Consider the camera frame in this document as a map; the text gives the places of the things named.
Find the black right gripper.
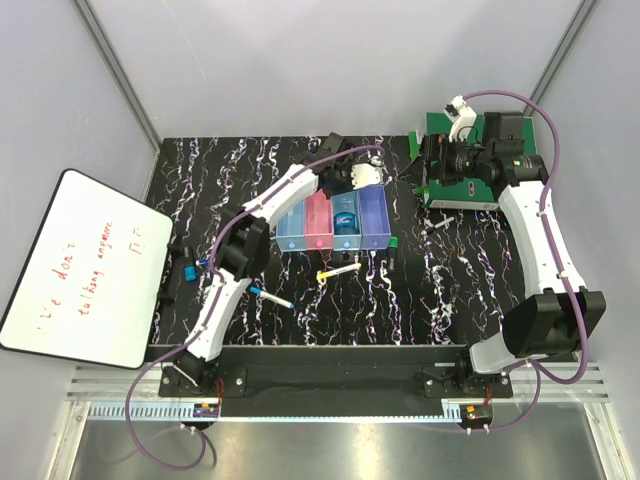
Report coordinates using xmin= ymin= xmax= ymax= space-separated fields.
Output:
xmin=397 ymin=134 xmax=492 ymax=188

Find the blue cap white marker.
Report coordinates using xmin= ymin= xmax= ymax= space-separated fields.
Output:
xmin=250 ymin=286 xmax=294 ymax=309

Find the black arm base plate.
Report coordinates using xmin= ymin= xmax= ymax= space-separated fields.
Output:
xmin=159 ymin=346 xmax=513 ymax=420

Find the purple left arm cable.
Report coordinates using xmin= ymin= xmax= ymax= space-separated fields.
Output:
xmin=124 ymin=145 xmax=386 ymax=472

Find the white whiteboard red writing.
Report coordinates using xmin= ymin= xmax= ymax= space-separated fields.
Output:
xmin=1 ymin=169 xmax=173 ymax=369

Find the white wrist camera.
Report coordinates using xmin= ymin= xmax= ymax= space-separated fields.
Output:
xmin=443 ymin=95 xmax=477 ymax=142
xmin=350 ymin=157 xmax=384 ymax=190

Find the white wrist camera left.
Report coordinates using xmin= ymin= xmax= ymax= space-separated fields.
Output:
xmin=350 ymin=157 xmax=384 ymax=190

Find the purple bin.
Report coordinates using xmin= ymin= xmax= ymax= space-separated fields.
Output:
xmin=358 ymin=185 xmax=391 ymax=250

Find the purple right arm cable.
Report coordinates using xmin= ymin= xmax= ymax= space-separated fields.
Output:
xmin=464 ymin=89 xmax=589 ymax=432

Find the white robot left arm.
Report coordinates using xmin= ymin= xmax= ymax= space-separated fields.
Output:
xmin=173 ymin=133 xmax=370 ymax=396

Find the green ring binder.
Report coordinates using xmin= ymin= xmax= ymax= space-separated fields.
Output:
xmin=409 ymin=112 xmax=545 ymax=211

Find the pink bin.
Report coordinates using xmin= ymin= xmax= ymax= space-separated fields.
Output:
xmin=304 ymin=191 xmax=333 ymax=250

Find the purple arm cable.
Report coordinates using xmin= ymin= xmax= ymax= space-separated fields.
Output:
xmin=124 ymin=145 xmax=386 ymax=472
xmin=464 ymin=89 xmax=589 ymax=432

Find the light blue bin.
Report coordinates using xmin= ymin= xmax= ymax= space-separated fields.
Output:
xmin=331 ymin=191 xmax=362 ymax=251
xmin=275 ymin=201 xmax=306 ymax=253

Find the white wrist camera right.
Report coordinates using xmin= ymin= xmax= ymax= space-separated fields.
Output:
xmin=443 ymin=95 xmax=477 ymax=142

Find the yellow cap white marker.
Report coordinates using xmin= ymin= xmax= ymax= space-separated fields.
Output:
xmin=316 ymin=262 xmax=361 ymax=281

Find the small black silver pen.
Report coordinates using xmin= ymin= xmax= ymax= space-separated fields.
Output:
xmin=422 ymin=217 xmax=454 ymax=236

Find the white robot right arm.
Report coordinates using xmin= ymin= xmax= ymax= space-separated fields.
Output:
xmin=401 ymin=101 xmax=606 ymax=397

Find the green cap grey marker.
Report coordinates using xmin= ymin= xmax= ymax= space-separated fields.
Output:
xmin=386 ymin=236 xmax=398 ymax=273

